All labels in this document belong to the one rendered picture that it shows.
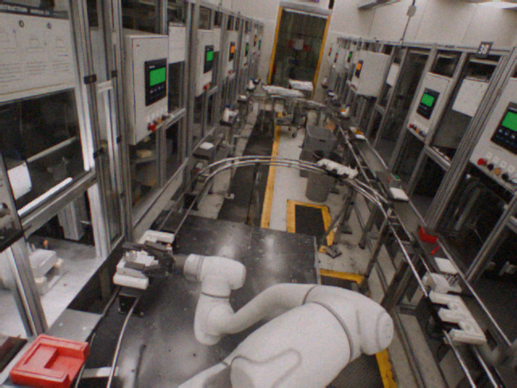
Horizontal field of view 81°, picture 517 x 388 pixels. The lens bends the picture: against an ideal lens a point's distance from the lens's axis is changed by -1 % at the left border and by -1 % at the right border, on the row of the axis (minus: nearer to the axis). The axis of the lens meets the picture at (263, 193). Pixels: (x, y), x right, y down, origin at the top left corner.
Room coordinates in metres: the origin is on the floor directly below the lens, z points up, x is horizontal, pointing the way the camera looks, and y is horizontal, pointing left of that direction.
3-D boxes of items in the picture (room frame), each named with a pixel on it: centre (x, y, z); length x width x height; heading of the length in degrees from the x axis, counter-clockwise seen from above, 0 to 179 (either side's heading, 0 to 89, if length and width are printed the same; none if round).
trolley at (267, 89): (6.44, -0.04, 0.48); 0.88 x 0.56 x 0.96; 108
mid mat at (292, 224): (3.03, -0.59, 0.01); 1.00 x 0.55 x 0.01; 0
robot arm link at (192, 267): (0.82, 0.20, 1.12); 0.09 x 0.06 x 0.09; 0
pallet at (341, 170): (2.71, -0.65, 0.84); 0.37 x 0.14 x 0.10; 58
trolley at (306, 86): (7.72, -0.45, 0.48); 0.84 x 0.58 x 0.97; 8
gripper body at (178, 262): (0.82, 0.27, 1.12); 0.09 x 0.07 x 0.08; 90
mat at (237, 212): (5.50, 0.17, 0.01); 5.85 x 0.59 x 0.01; 0
